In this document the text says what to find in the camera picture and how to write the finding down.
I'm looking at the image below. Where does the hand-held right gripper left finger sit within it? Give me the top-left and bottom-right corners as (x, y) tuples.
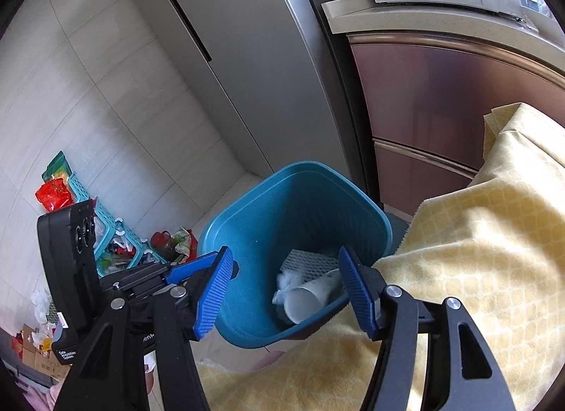
(53, 245), (234, 411)

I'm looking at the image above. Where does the red and green snack bag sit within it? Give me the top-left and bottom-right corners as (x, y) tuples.
(150, 229), (199, 264)

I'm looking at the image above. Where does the crumpled white tissue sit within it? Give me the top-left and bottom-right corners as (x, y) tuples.
(271, 272), (305, 306)

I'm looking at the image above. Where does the brown kitchen counter cabinet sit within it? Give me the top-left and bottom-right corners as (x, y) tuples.
(321, 0), (565, 219)

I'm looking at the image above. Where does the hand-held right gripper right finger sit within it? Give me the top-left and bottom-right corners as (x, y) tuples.
(338, 245), (517, 411)

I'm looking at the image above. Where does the white plastic bag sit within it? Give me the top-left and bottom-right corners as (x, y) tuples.
(31, 289), (56, 323)

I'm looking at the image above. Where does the yellow patterned tablecloth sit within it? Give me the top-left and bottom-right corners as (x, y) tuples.
(194, 102), (565, 411)

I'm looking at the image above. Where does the teal plastic basket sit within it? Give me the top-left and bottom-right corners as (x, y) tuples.
(62, 175), (153, 272)

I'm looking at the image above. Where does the blue plastic bin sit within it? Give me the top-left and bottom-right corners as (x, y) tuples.
(197, 161), (393, 349)

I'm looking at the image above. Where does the silver refrigerator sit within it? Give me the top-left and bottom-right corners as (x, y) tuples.
(117, 0), (367, 182)

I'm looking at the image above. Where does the white foam fruit net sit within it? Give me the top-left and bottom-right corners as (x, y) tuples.
(280, 249), (340, 279)

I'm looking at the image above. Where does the pink cloth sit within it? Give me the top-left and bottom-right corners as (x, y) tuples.
(18, 380), (67, 411)

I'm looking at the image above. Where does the white paper cup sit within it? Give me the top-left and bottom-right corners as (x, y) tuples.
(282, 270), (349, 325)

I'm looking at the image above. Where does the cardboard box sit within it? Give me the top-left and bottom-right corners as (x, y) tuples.
(18, 325), (67, 383)

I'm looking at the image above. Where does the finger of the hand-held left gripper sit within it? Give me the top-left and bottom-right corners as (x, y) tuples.
(165, 252), (220, 284)

